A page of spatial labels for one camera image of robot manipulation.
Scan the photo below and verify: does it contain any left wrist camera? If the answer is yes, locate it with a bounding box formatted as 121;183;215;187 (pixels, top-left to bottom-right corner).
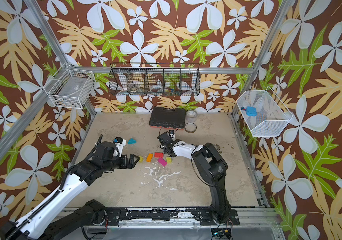
113;137;127;153

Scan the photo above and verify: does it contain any white tape roll in basket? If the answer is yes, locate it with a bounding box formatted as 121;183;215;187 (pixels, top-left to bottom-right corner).
150;85;163;93

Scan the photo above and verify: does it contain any blue object in basket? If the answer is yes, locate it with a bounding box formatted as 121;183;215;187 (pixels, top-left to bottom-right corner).
245;107;258;117

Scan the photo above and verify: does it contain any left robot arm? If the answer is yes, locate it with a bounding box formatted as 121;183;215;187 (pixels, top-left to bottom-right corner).
0;138;140;240

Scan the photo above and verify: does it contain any black wire basket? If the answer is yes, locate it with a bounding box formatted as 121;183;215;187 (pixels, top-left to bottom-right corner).
108;63;201;96

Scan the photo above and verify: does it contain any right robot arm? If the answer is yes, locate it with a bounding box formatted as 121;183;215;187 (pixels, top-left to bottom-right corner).
158;132;231;224

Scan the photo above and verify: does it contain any magenta rectangular block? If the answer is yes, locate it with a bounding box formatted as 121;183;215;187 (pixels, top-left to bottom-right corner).
158;158;168;167

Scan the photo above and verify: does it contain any white wire basket left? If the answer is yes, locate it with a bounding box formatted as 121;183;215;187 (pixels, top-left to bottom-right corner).
44;64;96;109

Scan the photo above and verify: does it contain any white mesh corner basket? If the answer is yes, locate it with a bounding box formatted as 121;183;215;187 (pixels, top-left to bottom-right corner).
237;90;293;138

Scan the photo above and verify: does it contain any red rectangular block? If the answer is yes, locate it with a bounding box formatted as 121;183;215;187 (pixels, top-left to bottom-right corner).
154;153;164;158

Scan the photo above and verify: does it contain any black tool case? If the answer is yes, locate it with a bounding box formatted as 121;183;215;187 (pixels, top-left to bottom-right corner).
149;107;186;129

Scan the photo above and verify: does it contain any teal triangular block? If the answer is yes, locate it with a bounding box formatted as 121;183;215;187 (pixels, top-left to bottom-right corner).
127;138;137;145

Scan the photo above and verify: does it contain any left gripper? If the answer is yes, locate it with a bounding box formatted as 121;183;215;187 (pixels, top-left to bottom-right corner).
103;153;141;173

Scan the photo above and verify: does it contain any orange rectangular block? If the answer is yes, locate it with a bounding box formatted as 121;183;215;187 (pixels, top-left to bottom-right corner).
146;153;154;163

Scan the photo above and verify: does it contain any clear glass jar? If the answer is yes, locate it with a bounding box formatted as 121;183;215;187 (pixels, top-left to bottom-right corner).
186;110;198;123

